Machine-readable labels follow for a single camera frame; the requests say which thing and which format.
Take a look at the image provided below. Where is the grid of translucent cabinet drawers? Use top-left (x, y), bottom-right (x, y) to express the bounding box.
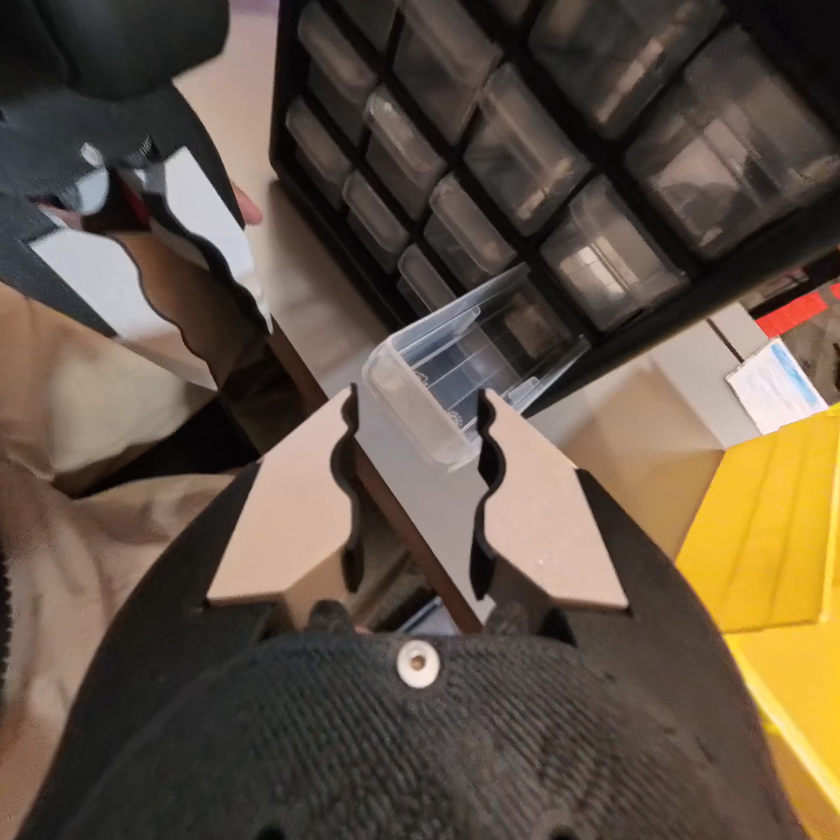
top-left (285, 0), bottom-right (840, 332)

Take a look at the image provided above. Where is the yellow plastic bin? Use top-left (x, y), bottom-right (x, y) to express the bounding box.
top-left (676, 403), bottom-right (840, 840)

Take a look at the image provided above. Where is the clear plastic drawer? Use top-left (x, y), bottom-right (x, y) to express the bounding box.
top-left (362, 262), bottom-right (592, 473)

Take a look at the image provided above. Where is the white and blue paper packet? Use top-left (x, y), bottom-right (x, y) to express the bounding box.
top-left (725, 338), bottom-right (829, 435)

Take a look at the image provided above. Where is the black drawer cabinet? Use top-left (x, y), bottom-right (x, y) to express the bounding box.
top-left (268, 0), bottom-right (840, 421)

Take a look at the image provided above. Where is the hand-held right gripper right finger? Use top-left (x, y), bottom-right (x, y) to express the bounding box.
top-left (468, 387), bottom-right (631, 611)

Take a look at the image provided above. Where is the red tape strip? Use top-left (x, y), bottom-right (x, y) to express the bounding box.
top-left (755, 282), bottom-right (840, 339)

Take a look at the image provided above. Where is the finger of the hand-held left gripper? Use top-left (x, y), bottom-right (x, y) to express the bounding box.
top-left (134, 144), bottom-right (274, 336)
top-left (28, 228), bottom-right (219, 392)

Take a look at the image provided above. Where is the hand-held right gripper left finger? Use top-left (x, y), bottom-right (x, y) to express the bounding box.
top-left (205, 385), bottom-right (366, 630)

